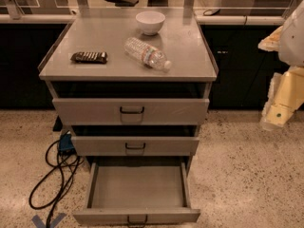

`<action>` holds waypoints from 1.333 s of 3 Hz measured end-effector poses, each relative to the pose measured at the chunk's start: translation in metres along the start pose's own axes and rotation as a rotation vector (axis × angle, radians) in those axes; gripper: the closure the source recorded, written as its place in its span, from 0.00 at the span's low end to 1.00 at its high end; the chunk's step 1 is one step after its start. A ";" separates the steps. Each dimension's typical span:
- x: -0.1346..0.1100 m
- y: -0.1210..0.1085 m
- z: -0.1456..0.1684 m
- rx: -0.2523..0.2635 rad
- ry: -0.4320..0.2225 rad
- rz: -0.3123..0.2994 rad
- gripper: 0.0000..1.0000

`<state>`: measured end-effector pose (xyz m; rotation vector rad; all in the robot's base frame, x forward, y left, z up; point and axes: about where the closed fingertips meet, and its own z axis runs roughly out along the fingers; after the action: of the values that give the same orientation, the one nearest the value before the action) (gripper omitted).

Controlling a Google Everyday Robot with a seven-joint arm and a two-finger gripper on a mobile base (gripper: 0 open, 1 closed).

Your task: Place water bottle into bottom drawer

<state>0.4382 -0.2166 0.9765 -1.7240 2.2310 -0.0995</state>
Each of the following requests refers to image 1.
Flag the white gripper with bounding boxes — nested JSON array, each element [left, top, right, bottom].
[[257, 1, 304, 131]]

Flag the clear plastic water bottle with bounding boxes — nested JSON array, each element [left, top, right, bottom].
[[124, 37, 172, 71]]

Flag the grey top drawer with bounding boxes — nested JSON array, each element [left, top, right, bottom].
[[53, 98, 209, 125]]

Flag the grey drawer cabinet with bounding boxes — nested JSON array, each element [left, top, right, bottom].
[[40, 9, 218, 162]]

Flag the grey open bottom drawer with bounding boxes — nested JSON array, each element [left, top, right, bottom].
[[74, 158, 200, 228]]

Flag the grey middle drawer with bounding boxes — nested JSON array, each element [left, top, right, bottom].
[[71, 136, 199, 156]]

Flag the white ceramic bowl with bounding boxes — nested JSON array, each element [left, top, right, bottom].
[[136, 11, 165, 35]]

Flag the black office chair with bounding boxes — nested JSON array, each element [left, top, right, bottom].
[[105, 0, 139, 7]]

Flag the dark striped snack bar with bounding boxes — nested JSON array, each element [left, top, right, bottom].
[[70, 51, 107, 64]]

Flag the blue power box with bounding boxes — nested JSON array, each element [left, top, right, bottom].
[[58, 134, 75, 154]]

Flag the black floor cable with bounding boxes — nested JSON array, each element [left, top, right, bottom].
[[28, 139, 84, 228]]

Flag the glass partition with frame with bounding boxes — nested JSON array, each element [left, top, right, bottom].
[[0, 0, 302, 25]]

